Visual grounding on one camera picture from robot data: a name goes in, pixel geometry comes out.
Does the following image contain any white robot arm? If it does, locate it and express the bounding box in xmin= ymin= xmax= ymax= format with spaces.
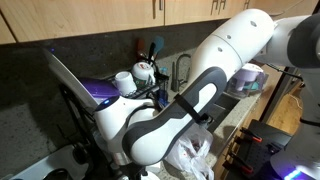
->
xmin=95 ymin=9 xmax=320 ymax=166

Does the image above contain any purple plastic bowl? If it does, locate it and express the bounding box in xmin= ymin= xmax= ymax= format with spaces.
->
xmin=80 ymin=78 xmax=120 ymax=99

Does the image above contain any water filter pitcher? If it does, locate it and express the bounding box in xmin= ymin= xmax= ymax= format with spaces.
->
xmin=227 ymin=63 xmax=266 ymax=98

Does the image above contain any large white plate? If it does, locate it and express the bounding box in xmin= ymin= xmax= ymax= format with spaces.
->
xmin=43 ymin=49 xmax=98 ymax=109

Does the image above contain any white patterned mug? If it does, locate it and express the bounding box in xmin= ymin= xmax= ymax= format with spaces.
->
xmin=131 ymin=62 xmax=156 ymax=88

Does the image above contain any black wire dish rack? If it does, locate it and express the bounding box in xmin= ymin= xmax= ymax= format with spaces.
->
xmin=58 ymin=73 xmax=170 ymax=178

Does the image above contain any curved metal faucet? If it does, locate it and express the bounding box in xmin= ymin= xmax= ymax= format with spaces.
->
xmin=171 ymin=54 xmax=191 ymax=92

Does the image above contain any white plastic shopping bag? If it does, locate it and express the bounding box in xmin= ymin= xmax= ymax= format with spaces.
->
xmin=165 ymin=124 xmax=214 ymax=180

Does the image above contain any stainless steel sink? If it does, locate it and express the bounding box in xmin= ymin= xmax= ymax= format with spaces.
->
xmin=208 ymin=93 xmax=239 ymax=124

